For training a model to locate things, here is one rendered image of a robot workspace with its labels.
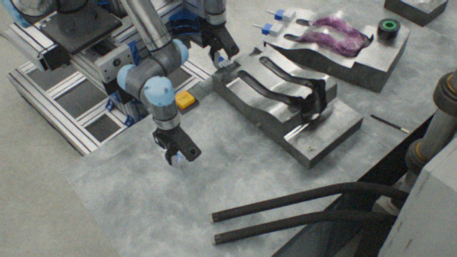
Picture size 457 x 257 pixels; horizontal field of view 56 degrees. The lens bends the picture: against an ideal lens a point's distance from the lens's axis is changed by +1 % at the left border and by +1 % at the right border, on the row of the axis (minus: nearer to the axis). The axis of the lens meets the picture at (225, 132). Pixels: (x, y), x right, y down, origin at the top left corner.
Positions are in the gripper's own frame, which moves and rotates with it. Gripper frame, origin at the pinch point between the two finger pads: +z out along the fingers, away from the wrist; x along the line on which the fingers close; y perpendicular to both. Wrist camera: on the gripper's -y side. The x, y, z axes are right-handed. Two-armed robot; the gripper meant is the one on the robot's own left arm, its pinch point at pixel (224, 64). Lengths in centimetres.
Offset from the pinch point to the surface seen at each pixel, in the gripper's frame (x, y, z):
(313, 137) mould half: -3.1, -49.2, -1.4
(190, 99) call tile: 20.1, -7.2, 1.0
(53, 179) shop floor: 83, 61, 85
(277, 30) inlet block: -25.9, -0.3, -3.6
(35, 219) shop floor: 100, 42, 85
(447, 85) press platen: -10, -79, -45
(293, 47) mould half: -25.9, -10.7, -1.8
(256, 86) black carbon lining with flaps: -1.0, -20.4, -3.3
